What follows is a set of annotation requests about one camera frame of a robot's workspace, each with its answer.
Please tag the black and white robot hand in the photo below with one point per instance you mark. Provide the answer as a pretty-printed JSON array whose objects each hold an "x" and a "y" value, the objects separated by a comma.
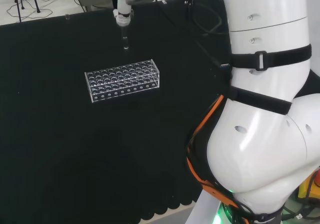
[{"x": 123, "y": 11}]

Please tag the clear glass test tube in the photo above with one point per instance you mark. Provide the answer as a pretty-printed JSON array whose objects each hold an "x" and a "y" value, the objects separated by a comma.
[{"x": 125, "y": 40}]

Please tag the clear plastic test tube rack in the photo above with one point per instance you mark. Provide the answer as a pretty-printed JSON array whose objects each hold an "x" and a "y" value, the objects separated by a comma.
[{"x": 122, "y": 81}]

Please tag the black bench cloth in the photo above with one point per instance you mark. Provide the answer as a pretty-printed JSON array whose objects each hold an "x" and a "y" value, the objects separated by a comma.
[{"x": 75, "y": 139}]

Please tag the yellow stop button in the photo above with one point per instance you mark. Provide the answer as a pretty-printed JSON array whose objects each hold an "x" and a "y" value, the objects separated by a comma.
[{"x": 308, "y": 184}]

